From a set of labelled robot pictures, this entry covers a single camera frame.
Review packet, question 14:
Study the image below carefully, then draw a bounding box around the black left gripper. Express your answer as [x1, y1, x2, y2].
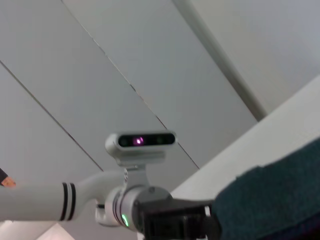
[134, 197, 223, 240]

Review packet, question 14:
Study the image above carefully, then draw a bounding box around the dark teal insulated lunch bag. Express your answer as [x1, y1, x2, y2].
[211, 136, 320, 240]

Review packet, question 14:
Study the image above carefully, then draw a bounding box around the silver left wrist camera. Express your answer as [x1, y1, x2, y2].
[104, 130, 177, 168]

